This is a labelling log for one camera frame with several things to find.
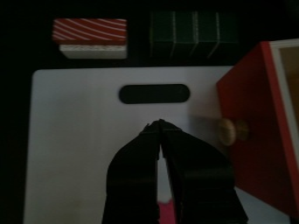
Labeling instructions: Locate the red wooden drawer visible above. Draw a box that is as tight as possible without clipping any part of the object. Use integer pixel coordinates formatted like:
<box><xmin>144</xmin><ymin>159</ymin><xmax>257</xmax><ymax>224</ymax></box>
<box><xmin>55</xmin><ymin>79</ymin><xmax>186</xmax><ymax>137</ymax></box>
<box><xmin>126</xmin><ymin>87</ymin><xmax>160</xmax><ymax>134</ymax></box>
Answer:
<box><xmin>215</xmin><ymin>38</ymin><xmax>299</xmax><ymax>218</ymax></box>

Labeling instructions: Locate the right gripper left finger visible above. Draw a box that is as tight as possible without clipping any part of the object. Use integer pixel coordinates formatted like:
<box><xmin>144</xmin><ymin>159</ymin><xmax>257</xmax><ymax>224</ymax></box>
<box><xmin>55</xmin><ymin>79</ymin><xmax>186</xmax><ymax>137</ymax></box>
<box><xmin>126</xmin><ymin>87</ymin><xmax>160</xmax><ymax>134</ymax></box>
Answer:
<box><xmin>102</xmin><ymin>121</ymin><xmax>162</xmax><ymax>224</ymax></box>

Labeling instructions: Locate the red striped toy sushi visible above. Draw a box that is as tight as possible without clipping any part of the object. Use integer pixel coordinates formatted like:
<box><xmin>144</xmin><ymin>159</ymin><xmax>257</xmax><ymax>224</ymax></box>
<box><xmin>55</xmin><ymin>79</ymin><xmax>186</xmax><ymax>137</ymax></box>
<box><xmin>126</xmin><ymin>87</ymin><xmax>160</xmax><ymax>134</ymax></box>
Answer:
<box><xmin>51</xmin><ymin>17</ymin><xmax>128</xmax><ymax>60</ymax></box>

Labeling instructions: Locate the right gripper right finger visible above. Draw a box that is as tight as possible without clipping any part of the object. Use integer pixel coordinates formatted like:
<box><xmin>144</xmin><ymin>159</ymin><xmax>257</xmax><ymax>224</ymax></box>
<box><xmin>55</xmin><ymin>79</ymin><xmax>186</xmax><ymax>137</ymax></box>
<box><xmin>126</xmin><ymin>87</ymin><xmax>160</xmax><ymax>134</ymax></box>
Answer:
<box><xmin>156</xmin><ymin>118</ymin><xmax>248</xmax><ymax>224</ymax></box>

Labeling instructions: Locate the dark green toy block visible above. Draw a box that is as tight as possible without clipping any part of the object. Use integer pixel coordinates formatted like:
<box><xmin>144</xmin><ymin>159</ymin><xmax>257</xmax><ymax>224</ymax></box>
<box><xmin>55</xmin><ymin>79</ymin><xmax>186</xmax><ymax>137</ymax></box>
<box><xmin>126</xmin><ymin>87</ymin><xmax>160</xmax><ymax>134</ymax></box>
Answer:
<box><xmin>148</xmin><ymin>10</ymin><xmax>240</xmax><ymax>60</ymax></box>

